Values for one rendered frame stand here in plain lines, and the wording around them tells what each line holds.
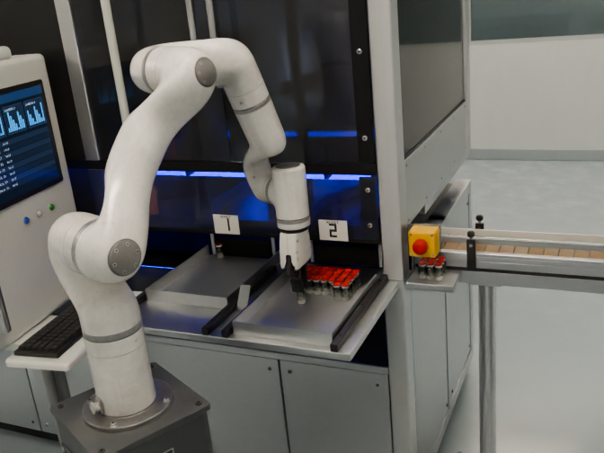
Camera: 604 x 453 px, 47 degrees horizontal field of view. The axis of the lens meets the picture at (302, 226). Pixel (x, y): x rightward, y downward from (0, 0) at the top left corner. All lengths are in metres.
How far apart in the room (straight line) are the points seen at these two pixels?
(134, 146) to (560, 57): 5.25
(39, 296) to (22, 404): 0.94
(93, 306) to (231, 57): 0.59
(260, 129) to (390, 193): 0.43
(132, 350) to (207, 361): 0.91
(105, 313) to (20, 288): 0.73
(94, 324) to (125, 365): 0.11
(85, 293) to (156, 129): 0.35
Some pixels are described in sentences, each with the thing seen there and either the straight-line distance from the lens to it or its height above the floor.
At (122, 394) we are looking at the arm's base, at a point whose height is 0.92.
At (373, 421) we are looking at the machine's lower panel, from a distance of 2.19.
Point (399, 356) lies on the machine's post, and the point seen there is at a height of 0.65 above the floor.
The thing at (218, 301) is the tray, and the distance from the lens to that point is 1.86.
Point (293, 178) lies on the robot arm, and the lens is 1.68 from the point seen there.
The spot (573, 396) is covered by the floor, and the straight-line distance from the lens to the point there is 3.09.
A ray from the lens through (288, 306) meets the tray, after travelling 1.83.
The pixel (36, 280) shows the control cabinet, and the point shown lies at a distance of 2.17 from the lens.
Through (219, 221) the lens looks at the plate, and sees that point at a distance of 2.08.
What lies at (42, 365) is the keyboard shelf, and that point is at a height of 0.80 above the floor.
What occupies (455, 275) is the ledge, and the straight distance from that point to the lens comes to 1.96.
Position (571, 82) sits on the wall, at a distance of 6.36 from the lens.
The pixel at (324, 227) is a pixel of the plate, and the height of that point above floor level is 1.03.
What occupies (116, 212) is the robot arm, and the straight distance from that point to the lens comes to 1.34.
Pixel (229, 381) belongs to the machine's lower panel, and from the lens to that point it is 2.34.
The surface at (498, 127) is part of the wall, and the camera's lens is 6.49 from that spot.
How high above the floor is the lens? 1.68
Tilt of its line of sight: 19 degrees down
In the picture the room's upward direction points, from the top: 6 degrees counter-clockwise
